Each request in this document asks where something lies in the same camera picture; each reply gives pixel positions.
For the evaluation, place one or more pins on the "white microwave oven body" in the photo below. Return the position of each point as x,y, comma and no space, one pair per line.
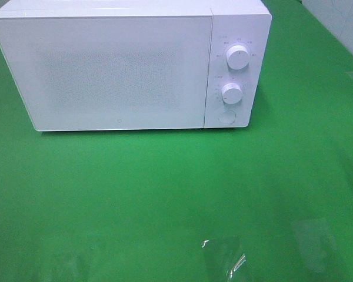
233,22

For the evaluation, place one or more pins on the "round door release button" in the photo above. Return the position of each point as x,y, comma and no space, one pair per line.
228,117

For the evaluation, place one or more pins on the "white timer knob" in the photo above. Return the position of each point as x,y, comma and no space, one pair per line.
232,93

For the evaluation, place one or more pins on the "clear tape patch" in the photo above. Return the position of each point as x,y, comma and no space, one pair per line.
225,259
316,243

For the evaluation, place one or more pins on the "white microwave door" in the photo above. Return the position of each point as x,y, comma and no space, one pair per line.
110,73

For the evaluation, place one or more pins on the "clear tape patch right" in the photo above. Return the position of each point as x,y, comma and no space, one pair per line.
316,243

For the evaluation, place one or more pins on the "upper white microwave knob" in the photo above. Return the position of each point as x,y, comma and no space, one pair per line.
238,57

